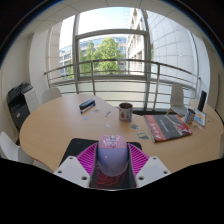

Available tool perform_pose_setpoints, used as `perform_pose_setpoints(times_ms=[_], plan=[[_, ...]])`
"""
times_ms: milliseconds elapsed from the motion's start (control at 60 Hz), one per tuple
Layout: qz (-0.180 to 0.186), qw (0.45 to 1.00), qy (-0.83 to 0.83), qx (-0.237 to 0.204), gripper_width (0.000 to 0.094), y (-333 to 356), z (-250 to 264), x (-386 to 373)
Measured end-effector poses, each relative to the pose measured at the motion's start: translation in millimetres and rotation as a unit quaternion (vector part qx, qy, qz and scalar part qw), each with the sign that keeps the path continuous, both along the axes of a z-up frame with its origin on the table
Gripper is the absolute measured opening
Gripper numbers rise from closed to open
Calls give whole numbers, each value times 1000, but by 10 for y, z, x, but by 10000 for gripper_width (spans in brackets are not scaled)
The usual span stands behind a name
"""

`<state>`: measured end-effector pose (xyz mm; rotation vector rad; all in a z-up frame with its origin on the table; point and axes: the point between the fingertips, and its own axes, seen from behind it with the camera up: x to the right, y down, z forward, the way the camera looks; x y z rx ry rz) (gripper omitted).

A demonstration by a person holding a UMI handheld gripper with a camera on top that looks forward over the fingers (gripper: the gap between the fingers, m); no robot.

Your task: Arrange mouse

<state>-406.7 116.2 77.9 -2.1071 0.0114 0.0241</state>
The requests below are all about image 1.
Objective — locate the black office printer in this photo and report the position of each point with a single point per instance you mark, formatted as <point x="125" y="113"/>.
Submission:
<point x="18" y="103"/>

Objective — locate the lilac computer mouse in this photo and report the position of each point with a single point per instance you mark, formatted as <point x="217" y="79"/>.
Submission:
<point x="112" y="156"/>

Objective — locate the white chair wooden legs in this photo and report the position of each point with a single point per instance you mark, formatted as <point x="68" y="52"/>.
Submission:
<point x="11" y="150"/>

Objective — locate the black and blue stapler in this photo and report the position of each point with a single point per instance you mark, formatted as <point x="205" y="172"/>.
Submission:
<point x="87" y="105"/>

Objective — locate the white illustrated booklet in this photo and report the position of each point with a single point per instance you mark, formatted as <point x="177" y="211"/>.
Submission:
<point x="200" y="117"/>

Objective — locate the printed mug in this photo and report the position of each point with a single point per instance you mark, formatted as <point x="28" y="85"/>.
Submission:
<point x="189" y="116"/>
<point x="125" y="112"/>

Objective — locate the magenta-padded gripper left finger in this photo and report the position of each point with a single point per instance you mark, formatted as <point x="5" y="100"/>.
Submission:
<point x="71" y="170"/>

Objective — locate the metal balcony railing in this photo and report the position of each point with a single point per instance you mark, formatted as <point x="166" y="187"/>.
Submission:
<point x="113" y="60"/>

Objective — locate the black cylindrical speaker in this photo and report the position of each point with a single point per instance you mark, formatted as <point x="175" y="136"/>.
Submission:
<point x="202" y="100"/>

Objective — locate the green tree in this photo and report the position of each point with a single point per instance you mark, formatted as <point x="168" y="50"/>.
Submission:
<point x="106" y="53"/>

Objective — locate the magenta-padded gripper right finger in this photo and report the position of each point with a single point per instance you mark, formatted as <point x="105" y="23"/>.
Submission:
<point x="151" y="170"/>

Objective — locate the black mouse pad red print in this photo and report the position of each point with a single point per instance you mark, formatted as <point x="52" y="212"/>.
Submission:
<point x="77" y="146"/>

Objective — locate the red and blue magazine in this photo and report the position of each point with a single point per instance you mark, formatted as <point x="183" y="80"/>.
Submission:
<point x="168" y="127"/>

